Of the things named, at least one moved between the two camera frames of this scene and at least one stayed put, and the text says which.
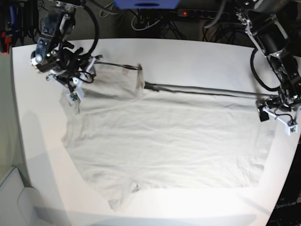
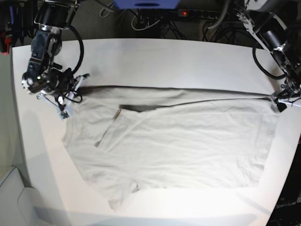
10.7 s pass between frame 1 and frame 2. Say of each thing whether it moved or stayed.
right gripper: moved
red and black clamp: stayed
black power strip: stayed
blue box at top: stayed
